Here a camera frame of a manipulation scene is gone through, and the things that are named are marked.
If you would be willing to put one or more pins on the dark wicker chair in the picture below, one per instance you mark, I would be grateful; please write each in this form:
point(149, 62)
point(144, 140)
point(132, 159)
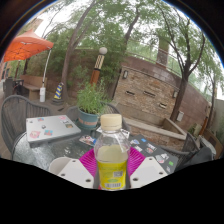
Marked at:
point(11, 87)

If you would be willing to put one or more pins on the green plant in teal pot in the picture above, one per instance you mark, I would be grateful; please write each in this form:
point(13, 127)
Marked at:
point(89, 103)

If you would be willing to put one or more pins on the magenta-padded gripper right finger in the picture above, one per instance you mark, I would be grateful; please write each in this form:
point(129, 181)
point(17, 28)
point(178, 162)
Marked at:
point(147, 171)

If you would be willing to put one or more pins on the white sticker sheet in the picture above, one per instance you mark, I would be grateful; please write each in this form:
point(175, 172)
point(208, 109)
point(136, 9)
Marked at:
point(126, 133)

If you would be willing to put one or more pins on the wooden bench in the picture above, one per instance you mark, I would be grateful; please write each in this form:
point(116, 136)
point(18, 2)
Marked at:
point(31, 86)

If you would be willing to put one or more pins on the white ceramic mug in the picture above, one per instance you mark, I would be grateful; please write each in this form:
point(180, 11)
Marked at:
point(56, 164)

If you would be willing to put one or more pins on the blue and yellow striped cone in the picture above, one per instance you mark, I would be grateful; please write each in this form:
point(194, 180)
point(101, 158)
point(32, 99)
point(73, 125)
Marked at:
point(58, 92)

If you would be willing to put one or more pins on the small colourful sticker card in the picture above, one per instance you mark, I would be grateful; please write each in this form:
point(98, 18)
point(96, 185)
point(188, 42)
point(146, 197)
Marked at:
point(87, 140)

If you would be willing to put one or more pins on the silver laptop with stickers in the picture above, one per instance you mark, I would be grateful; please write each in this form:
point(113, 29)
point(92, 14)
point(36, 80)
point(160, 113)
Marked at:
point(51, 128)

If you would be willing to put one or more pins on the clear bottle with yellow label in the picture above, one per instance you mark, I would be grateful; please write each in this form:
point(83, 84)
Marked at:
point(112, 160)

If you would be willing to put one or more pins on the orange patio umbrella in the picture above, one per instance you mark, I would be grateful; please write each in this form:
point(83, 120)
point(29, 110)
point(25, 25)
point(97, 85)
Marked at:
point(26, 45)

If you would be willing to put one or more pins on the wooden lamp post with globe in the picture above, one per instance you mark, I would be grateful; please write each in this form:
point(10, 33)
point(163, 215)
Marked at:
point(97, 68)

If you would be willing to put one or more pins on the black laptop with stickers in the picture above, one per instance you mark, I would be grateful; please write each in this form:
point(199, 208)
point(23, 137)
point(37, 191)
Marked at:
point(156, 151)

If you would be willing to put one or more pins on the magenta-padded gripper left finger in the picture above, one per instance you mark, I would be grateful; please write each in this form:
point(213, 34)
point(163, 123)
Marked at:
point(75, 173)

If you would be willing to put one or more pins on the black wall lantern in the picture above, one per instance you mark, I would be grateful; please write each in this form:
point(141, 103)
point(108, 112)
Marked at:
point(125, 74)
point(175, 94)

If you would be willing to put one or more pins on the grey wall box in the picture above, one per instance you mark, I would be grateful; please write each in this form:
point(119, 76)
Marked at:
point(180, 116)

